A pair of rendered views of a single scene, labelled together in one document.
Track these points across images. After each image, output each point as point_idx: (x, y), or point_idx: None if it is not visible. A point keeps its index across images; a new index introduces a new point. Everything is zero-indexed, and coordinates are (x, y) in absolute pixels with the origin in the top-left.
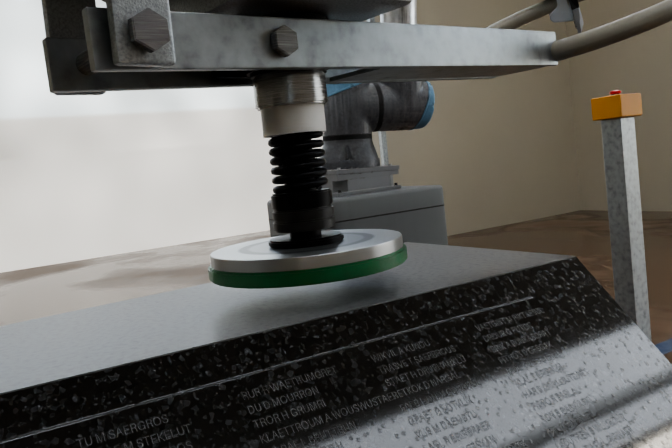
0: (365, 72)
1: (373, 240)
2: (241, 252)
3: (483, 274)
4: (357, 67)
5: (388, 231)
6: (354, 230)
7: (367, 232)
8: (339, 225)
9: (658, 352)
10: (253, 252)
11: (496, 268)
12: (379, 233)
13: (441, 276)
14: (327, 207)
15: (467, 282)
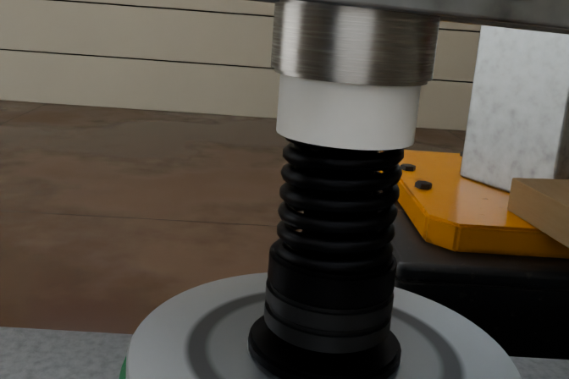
0: None
1: (251, 288)
2: (459, 365)
3: (64, 340)
4: None
5: (159, 318)
6: (158, 375)
7: (180, 337)
8: None
9: None
10: (439, 349)
11: (10, 347)
12: (186, 316)
13: (98, 370)
14: None
15: (121, 334)
